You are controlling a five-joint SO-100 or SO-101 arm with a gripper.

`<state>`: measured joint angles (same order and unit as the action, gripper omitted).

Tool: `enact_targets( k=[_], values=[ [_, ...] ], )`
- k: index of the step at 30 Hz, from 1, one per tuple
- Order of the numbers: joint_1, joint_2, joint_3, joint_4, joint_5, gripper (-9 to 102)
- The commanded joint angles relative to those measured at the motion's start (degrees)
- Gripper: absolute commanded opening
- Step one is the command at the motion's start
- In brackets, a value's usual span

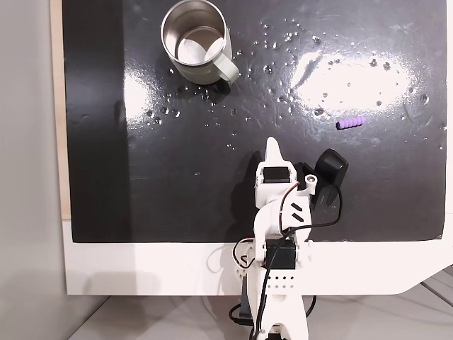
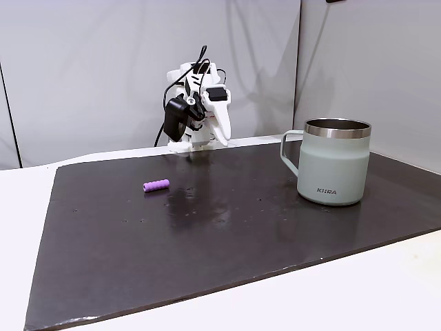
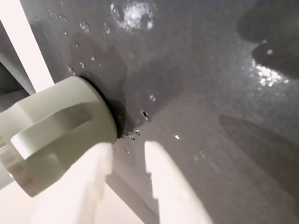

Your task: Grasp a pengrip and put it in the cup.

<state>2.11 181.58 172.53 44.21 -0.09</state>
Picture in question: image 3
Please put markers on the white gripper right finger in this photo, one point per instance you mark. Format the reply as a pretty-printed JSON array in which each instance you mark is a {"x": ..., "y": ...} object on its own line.
[{"x": 170, "y": 186}]

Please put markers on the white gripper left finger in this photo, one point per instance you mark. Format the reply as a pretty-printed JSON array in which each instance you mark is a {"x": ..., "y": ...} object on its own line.
[{"x": 88, "y": 182}]

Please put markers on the pale green cup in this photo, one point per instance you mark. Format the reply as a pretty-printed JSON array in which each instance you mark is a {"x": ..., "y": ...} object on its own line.
[{"x": 58, "y": 100}]

